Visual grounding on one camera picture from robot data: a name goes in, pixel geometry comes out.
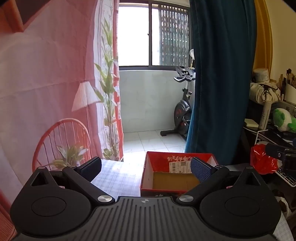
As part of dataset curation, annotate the blue curtain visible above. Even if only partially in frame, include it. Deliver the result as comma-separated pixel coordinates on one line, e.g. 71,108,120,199
185,0,258,166

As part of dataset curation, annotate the black exercise bike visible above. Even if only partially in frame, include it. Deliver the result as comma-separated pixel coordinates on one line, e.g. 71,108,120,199
161,65,196,141

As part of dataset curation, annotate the white bottle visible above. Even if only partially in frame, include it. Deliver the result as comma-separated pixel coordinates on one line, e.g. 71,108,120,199
258,102,271,130

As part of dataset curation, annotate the red plastic bag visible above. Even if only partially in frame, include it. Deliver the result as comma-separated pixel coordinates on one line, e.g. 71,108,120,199
250,142,279,175

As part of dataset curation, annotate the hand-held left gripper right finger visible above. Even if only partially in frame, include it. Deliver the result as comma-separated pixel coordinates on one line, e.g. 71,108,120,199
176,157,266,205

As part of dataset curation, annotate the grey organizer box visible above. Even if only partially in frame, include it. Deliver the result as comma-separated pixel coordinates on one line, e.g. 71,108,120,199
272,101,296,114

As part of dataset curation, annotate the pink printed backdrop cloth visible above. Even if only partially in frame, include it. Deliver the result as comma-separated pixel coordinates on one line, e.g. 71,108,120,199
0,0,124,232

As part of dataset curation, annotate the beige drawstring bag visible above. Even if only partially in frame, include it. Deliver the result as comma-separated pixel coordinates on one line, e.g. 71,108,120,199
250,82,281,105

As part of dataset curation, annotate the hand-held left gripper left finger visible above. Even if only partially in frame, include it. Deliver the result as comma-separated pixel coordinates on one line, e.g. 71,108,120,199
30,157,115,205

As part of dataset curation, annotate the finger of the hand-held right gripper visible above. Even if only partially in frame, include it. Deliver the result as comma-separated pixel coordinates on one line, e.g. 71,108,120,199
265,143,296,160

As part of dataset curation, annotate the white brush holder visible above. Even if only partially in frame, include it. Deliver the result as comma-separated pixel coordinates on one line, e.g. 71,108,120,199
284,83,296,101

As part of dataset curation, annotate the red strawberry cardboard box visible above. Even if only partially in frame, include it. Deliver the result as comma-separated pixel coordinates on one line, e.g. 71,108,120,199
140,151,219,197

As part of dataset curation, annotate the white brush holder cup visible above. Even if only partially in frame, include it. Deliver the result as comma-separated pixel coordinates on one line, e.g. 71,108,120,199
279,68,296,100

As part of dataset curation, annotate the green plush toy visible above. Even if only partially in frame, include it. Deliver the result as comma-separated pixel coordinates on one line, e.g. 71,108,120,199
273,108,296,133

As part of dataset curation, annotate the window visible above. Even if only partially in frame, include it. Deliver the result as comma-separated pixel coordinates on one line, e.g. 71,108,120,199
117,2,190,71

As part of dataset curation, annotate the white printed tub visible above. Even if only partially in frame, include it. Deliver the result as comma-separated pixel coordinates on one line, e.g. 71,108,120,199
252,68,270,82

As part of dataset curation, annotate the yellow curtain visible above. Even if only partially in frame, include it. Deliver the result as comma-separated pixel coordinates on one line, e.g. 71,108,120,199
253,0,273,75

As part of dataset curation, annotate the plaid bed sheet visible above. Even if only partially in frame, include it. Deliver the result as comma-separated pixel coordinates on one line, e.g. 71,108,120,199
91,159,148,202

